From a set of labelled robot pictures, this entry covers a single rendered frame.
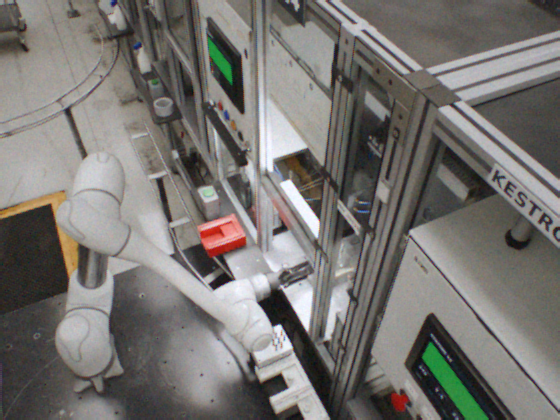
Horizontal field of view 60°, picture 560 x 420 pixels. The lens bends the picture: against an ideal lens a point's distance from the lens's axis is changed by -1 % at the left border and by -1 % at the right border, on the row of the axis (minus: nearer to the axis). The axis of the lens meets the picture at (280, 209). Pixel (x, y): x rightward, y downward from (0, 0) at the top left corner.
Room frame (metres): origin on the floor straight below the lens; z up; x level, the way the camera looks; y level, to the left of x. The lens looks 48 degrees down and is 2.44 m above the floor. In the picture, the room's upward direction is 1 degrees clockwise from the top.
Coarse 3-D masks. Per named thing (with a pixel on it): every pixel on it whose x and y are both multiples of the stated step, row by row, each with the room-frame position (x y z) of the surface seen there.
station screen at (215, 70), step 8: (208, 32) 1.37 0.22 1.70; (208, 48) 1.38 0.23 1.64; (216, 48) 1.31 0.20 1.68; (224, 56) 1.25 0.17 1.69; (216, 64) 1.32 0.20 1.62; (216, 72) 1.33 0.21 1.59; (232, 72) 1.20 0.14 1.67; (216, 80) 1.34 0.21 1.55; (224, 80) 1.27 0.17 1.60; (232, 80) 1.20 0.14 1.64; (224, 88) 1.27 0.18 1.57; (232, 88) 1.21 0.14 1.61; (232, 96) 1.21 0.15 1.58
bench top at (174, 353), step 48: (144, 288) 1.10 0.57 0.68; (0, 336) 0.87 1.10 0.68; (48, 336) 0.88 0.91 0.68; (144, 336) 0.88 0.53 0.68; (192, 336) 0.89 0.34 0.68; (288, 336) 0.89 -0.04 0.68; (0, 384) 0.68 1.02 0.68; (48, 384) 0.68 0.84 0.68; (144, 384) 0.69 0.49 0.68; (192, 384) 0.70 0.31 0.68; (240, 384) 0.70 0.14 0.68
